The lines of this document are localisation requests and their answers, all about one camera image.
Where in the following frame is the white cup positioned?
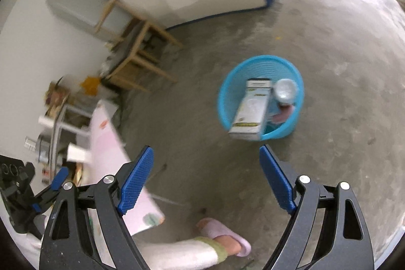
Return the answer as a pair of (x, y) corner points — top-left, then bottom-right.
(66, 144), (93, 163)

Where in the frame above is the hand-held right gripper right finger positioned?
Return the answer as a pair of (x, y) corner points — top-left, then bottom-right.
(259, 144), (374, 270)

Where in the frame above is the white cardboard box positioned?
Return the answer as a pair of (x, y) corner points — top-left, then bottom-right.
(228, 78), (273, 142)

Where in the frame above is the blue plastic mesh basket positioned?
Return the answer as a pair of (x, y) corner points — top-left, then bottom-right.
(217, 54), (305, 141)

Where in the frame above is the pink slipper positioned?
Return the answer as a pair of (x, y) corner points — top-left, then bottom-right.
(195, 217), (252, 258)

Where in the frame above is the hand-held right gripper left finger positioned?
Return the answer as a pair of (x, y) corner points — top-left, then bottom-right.
(39, 145), (155, 270)

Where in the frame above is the wooden chair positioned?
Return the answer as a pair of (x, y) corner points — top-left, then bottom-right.
(94, 0), (185, 93)

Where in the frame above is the person's leg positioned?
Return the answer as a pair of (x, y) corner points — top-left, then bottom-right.
(132, 234), (242, 270)

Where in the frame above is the open cardboard box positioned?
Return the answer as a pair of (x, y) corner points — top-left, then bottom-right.
(44, 76), (73, 114)

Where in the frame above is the metal shelf rack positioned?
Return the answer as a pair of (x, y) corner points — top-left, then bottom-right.
(37, 104), (93, 183)

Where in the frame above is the yellow bag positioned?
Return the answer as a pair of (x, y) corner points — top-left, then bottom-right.
(80, 75), (102, 94)

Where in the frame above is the pink wrapper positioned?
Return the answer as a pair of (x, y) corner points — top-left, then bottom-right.
(271, 105), (295, 124)

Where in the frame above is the silver metal can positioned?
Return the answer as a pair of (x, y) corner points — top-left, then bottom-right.
(273, 78), (298, 105)

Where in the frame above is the pink covered table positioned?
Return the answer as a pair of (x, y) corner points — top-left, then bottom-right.
(88, 99), (166, 238)

